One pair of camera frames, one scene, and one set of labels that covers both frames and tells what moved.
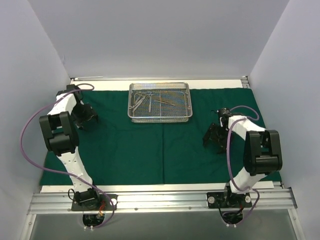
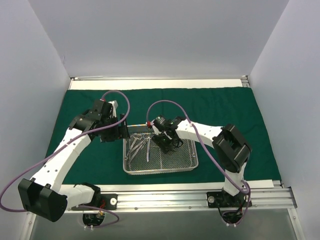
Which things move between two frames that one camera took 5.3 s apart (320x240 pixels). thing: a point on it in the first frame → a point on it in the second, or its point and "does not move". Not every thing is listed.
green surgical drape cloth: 118,152 does not move
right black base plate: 225,200 does not move
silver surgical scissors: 150,96 → 148,147
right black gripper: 216,135 → 164,139
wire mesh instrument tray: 159,102 → 142,154
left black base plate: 76,206 does not move
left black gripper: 88,116 → 119,128
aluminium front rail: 61,202 does not move
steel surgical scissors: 139,101 → 145,138
